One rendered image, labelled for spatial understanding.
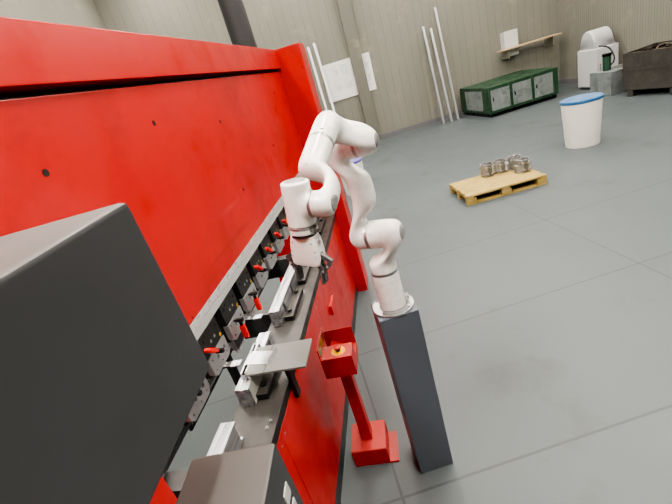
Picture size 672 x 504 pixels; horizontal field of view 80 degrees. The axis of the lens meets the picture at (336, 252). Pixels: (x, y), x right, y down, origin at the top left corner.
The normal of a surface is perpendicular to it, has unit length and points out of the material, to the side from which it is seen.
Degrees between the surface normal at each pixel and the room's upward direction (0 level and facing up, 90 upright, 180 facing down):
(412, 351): 90
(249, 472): 0
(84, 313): 90
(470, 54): 90
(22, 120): 90
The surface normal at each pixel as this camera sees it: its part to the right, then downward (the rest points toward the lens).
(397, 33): 0.14, 0.36
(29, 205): 0.96, -0.21
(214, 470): -0.27, -0.88
